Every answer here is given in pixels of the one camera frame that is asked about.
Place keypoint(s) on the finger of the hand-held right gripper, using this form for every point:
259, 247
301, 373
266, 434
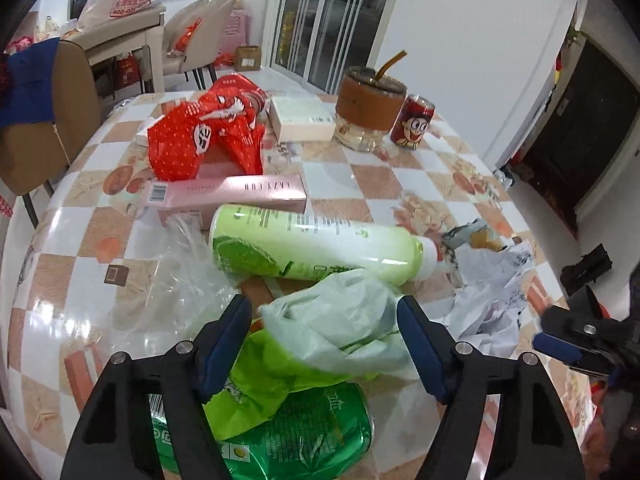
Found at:
587, 305
555, 347

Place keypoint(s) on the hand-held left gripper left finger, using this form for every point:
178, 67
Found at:
225, 345

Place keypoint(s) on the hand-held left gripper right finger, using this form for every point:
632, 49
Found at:
425, 350

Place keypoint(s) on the lime green plastic bag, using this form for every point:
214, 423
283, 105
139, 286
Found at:
260, 375

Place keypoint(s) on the clear plastic bag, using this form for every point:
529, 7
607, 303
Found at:
175, 280

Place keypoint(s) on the pale green plastic bag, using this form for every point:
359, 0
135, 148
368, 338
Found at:
340, 315

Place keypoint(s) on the white paper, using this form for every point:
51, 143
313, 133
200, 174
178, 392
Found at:
490, 280

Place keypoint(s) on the green snack package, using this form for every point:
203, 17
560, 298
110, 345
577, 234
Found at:
300, 440

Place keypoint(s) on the green and white bottle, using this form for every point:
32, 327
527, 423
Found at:
325, 245

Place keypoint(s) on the long pink box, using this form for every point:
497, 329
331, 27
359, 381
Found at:
240, 192

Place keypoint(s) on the red snack bag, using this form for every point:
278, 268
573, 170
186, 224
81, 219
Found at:
185, 145

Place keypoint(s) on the black boot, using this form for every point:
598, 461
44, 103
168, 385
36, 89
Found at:
575, 277
597, 262

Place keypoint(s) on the torn grey packet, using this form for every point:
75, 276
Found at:
470, 232

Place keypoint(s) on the dark brown entrance door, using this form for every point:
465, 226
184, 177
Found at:
590, 135

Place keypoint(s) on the checkered floral tablecloth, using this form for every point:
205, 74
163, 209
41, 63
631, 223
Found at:
425, 175

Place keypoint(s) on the red cartoon face can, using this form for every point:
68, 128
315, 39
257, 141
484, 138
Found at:
412, 125

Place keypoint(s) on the white flat box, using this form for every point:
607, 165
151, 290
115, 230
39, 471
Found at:
300, 117

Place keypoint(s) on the brown sleeved cup with straw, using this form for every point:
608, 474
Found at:
365, 105

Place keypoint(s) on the potted green plant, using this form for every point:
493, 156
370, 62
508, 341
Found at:
576, 35

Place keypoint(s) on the brown padded chair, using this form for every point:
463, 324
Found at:
60, 110

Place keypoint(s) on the small cardboard box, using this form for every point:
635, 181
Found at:
247, 57

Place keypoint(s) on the red gift bag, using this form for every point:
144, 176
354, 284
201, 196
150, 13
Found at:
126, 72

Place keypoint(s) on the beige dining chair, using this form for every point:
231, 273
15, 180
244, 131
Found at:
177, 35
217, 17

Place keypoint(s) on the pink plastic stool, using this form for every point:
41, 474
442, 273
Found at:
235, 30

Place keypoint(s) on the blue cloth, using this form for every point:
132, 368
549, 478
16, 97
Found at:
30, 85

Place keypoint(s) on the sliding glass door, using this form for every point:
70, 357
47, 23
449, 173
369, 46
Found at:
340, 20

